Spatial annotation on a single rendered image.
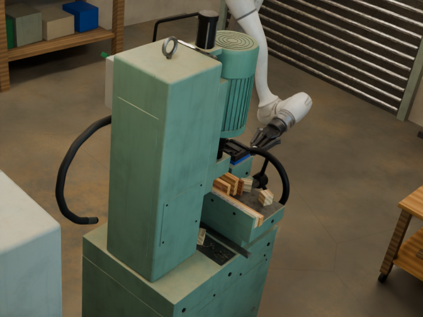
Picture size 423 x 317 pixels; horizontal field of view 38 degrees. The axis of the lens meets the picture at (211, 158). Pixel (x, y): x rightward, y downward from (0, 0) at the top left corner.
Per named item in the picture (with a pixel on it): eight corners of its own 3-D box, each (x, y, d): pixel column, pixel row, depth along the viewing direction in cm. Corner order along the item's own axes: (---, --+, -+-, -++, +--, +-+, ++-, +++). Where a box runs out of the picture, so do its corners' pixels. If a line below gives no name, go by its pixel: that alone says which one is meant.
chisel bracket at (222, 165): (228, 175, 220) (231, 155, 215) (203, 190, 210) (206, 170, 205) (212, 166, 223) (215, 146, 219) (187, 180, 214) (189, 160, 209)
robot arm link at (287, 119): (294, 114, 264) (287, 122, 262) (294, 129, 271) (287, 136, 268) (277, 106, 269) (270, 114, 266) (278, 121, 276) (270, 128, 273)
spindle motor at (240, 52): (255, 127, 208) (270, 43, 191) (223, 145, 196) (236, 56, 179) (216, 108, 217) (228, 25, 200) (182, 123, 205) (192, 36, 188)
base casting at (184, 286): (275, 244, 233) (279, 226, 228) (172, 325, 194) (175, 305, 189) (188, 191, 255) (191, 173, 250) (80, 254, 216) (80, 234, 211)
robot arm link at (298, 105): (300, 126, 267) (282, 129, 278) (320, 105, 274) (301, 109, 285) (287, 105, 264) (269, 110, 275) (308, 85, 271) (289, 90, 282)
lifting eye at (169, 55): (178, 56, 171) (180, 34, 167) (163, 61, 167) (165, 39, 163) (174, 54, 171) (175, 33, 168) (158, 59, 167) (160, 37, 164)
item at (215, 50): (219, 68, 184) (226, 15, 175) (202, 75, 178) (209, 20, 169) (199, 60, 188) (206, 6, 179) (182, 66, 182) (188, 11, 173)
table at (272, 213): (296, 208, 232) (299, 195, 229) (249, 244, 211) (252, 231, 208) (180, 143, 262) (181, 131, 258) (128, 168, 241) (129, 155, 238)
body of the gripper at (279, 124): (270, 115, 267) (258, 127, 262) (286, 122, 263) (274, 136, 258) (271, 127, 272) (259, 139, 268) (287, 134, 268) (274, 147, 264)
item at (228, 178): (236, 194, 225) (238, 178, 221) (233, 195, 224) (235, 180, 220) (199, 172, 234) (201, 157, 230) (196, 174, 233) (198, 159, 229)
